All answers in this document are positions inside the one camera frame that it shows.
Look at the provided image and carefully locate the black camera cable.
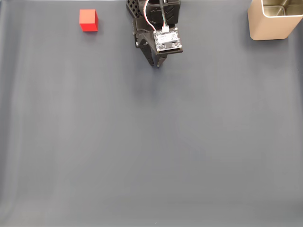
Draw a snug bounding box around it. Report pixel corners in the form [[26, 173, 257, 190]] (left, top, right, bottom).
[[158, 0, 170, 33]]

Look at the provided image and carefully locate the red cube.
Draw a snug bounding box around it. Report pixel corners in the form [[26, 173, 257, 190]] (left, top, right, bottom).
[[79, 9, 99, 33]]

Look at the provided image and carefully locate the dark blue-grey table mat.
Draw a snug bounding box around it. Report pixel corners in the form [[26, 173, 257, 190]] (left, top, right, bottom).
[[0, 0, 303, 227]]

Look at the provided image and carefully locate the white red servo cable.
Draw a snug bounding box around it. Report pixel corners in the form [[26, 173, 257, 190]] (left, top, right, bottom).
[[143, 0, 157, 33]]

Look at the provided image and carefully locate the beige metal square container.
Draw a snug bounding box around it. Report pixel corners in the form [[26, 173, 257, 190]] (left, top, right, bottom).
[[247, 0, 303, 41]]

